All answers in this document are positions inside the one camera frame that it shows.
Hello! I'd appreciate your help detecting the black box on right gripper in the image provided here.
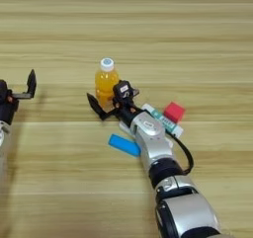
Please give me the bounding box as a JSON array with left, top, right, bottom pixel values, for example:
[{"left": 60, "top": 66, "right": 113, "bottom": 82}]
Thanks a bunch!
[{"left": 112, "top": 79, "right": 140, "bottom": 107}]

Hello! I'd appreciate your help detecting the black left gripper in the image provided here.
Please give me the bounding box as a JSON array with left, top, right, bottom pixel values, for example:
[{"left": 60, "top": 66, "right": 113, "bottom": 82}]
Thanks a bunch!
[{"left": 0, "top": 68, "right": 38, "bottom": 126}]

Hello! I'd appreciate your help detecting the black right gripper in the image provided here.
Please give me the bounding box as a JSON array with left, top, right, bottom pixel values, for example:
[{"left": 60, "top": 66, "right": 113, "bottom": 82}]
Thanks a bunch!
[{"left": 86, "top": 92, "right": 146, "bottom": 127}]

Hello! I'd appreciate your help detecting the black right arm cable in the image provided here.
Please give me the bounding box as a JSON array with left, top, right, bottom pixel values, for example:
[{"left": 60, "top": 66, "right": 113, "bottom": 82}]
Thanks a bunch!
[{"left": 165, "top": 130, "right": 195, "bottom": 176}]

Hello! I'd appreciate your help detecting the blue rectangular block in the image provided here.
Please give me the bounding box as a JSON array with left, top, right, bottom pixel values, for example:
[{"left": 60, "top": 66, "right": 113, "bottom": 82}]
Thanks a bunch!
[{"left": 107, "top": 132, "right": 142, "bottom": 158}]

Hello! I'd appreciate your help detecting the orange juice bottle white cap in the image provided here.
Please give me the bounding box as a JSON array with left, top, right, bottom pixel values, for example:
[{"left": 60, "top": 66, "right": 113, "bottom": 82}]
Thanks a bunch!
[{"left": 94, "top": 57, "right": 121, "bottom": 112}]

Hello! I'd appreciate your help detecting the white green toothpaste tube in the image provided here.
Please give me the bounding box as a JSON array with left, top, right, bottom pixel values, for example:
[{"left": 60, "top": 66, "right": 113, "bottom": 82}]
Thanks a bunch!
[{"left": 140, "top": 103, "right": 185, "bottom": 139}]

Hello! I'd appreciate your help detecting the red cube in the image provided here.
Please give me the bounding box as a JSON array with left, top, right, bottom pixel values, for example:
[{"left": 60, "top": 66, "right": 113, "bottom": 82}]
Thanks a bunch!
[{"left": 162, "top": 101, "right": 187, "bottom": 124}]

